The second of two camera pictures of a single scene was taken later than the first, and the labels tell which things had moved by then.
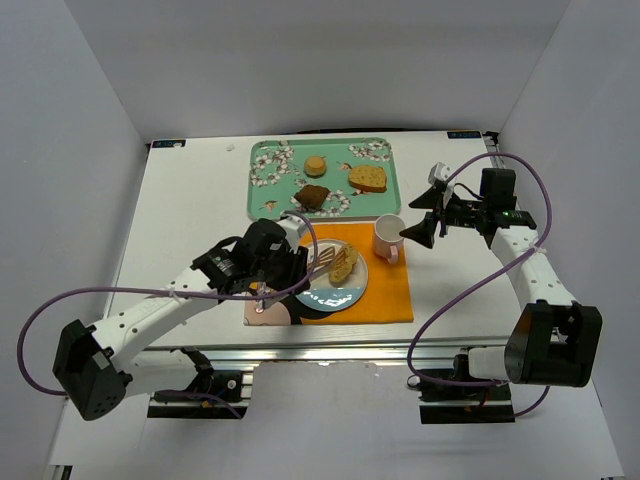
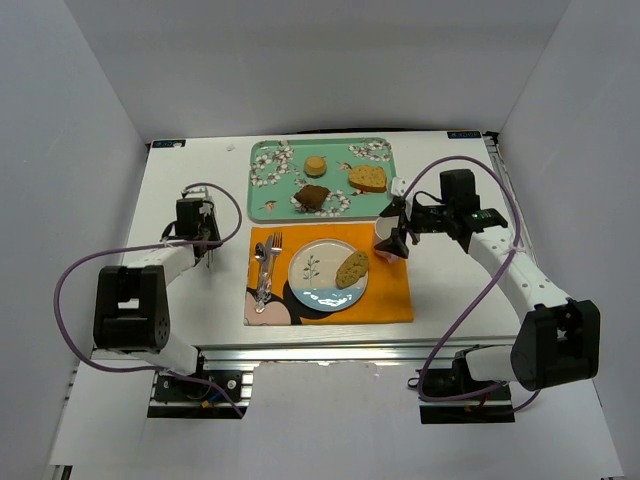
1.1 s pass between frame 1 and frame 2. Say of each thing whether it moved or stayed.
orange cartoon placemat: stayed
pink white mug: stayed
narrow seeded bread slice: moved
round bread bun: stayed
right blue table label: stayed
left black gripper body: moved
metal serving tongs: moved
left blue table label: stayed
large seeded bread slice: stayed
